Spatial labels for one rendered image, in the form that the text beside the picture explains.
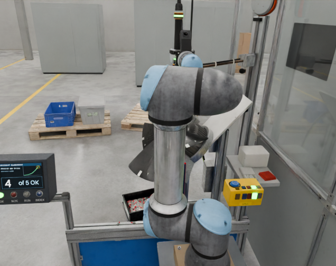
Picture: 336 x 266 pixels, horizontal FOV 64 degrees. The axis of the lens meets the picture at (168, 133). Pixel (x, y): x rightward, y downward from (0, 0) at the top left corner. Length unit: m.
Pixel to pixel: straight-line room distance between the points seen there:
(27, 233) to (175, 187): 2.17
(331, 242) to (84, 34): 7.93
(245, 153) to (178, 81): 1.29
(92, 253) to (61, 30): 7.65
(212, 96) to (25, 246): 2.32
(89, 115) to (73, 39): 4.57
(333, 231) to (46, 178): 1.31
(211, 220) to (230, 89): 0.38
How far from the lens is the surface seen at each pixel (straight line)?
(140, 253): 1.53
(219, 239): 0.85
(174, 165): 0.73
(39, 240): 2.70
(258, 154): 1.88
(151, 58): 6.94
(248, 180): 1.38
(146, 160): 1.56
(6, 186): 1.28
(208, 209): 0.84
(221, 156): 1.77
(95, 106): 4.29
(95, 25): 8.49
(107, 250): 1.52
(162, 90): 0.62
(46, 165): 1.20
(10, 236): 2.84
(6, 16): 14.69
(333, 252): 1.59
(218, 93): 0.62
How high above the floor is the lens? 1.81
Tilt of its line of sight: 24 degrees down
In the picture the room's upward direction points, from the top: 2 degrees clockwise
